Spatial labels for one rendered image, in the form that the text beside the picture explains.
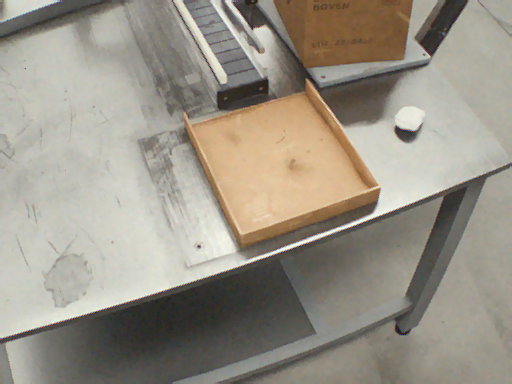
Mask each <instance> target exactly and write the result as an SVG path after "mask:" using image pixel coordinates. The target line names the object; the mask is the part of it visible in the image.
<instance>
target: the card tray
mask: <svg viewBox="0 0 512 384"><path fill-rule="evenodd" d="M305 82H306V92H302V93H298V94H295V95H291V96H288V97H284V98H282V99H278V100H271V101H268V102H264V103H261V104H257V105H254V106H250V107H247V108H243V109H240V110H236V111H233V112H229V113H226V114H222V115H219V116H216V117H213V118H209V119H206V120H202V121H199V122H195V123H192V124H190V122H189V120H188V118H187V116H186V112H185V113H184V118H183V119H184V126H185V129H186V131H187V133H188V135H189V137H190V140H191V142H192V143H193V145H194V147H195V151H196V154H197V156H198V158H199V160H200V162H201V164H202V166H203V168H204V171H205V173H206V175H207V177H208V179H209V181H210V183H211V186H212V188H213V190H214V192H215V194H216V196H217V198H218V200H219V203H220V205H221V207H222V209H223V211H224V213H225V215H226V218H227V220H228V222H229V224H230V226H231V228H232V230H233V232H234V235H235V237H236V239H237V241H238V243H239V245H240V247H241V249H243V248H246V247H249V246H251V245H254V244H257V243H260V242H263V241H266V240H269V239H272V238H275V237H278V236H281V235H284V234H287V233H289V232H292V231H295V230H298V229H301V228H304V227H307V226H310V225H313V224H316V223H319V222H322V221H324V220H326V219H329V218H332V217H335V216H338V215H341V214H344V213H347V212H349V211H352V210H355V209H358V208H361V207H363V206H365V205H368V204H371V203H374V202H376V201H378V200H379V196H380V192H381V188H382V186H381V184H380V183H379V181H378V180H377V179H376V177H375V175H374V174H373V172H372V171H371V169H370V168H369V166H368V165H367V164H366V162H365V161H364V159H363V158H362V156H361V155H360V153H359V150H358V149H357V148H356V146H355V145H354V143H353V142H352V140H351V139H350V137H349V136H348V135H347V133H346V132H345V130H344V129H343V127H342V126H341V125H340V124H339V122H338V121H337V120H336V118H335V117H334V115H333V114H332V112H331V111H330V109H329V108H328V106H327V105H326V104H325V102H324V101H323V99H322V98H321V97H320V96H319V94H318V93H317V92H316V90H315V89H314V87H313V86H312V84H311V83H310V81H308V79H306V80H305Z"/></svg>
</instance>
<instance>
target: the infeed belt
mask: <svg viewBox="0 0 512 384"><path fill-rule="evenodd" d="M181 1H182V2H183V4H184V5H185V8H186V9H187V11H189V13H190V14H189V15H190V16H191V17H192V19H193V20H194V22H195V24H196V26H197V27H198V28H199V30H200V31H201V34H202V36H203V37H204V39H205V41H207V43H208V47H210V49H211V51H212V53H214V55H215V57H216V59H218V63H219V65H220V66H221V67H222V69H223V71H224V72H225V74H226V75H227V83H225V84H221V83H220V81H219V79H218V78H217V77H216V75H215V73H214V71H213V68H212V67H211V65H210V63H209V62H208V61H207V59H206V57H205V55H203V54H204V53H203V51H202V49H201V48H200V46H199V45H198V43H197V42H196V41H197V40H196V38H194V36H193V34H192V33H191V30H190V29H189V27H188V25H187V24H186V23H184V24H185V25H186V27H187V29H188V30H189V31H190V32H189V33H190V34H191V36H192V38H194V40H195V42H196V43H195V44H196V45H197V47H198V48H199V49H200V51H201V53H202V55H203V57H204V59H205V61H206V62H207V64H208V65H209V67H210V69H211V70H212V74H213V75H214V77H215V78H216V80H217V82H218V83H219V85H220V87H221V88H222V89H223V90H227V89H231V88H234V87H237V86H241V85H244V84H252V83H255V82H259V81H262V80H263V78H262V77H261V75H260V73H258V71H257V70H256V69H255V66H254V65H253V63H251V61H250V59H249V58H248V56H247V55H246V54H245V52H244V49H243V48H242V47H241V45H240V44H239V42H238V41H237V40H236V38H235V37H234V36H233V34H232V33H231V30H230V29H229V27H227V25H226V23H225V22H224V21H223V19H222V18H221V16H220V14H219V13H218V12H217V10H215V8H214V6H213V4H212V3H211V2H210V0H181Z"/></svg>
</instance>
